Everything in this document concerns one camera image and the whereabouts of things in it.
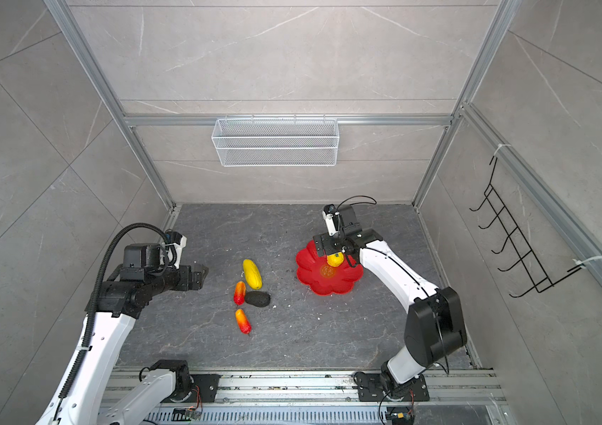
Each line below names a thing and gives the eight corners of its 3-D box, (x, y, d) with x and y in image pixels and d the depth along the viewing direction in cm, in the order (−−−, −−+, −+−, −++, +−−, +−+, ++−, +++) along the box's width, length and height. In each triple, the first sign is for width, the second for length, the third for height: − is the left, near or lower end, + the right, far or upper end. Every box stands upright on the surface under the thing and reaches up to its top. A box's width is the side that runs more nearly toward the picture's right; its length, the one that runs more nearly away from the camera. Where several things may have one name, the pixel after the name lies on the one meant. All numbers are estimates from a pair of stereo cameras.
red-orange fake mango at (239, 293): (233, 305, 91) (231, 301, 89) (237, 284, 96) (235, 281, 94) (243, 305, 91) (242, 301, 89) (247, 284, 96) (245, 281, 94)
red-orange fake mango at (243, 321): (243, 337, 85) (241, 334, 82) (234, 315, 89) (232, 312, 87) (253, 331, 86) (251, 328, 84) (243, 310, 90) (241, 306, 88)
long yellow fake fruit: (253, 293, 95) (251, 287, 91) (239, 270, 101) (237, 263, 97) (266, 285, 96) (264, 279, 93) (251, 263, 103) (249, 256, 99)
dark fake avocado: (246, 307, 91) (243, 302, 88) (247, 296, 94) (245, 290, 90) (269, 307, 91) (268, 302, 88) (270, 296, 94) (269, 290, 90)
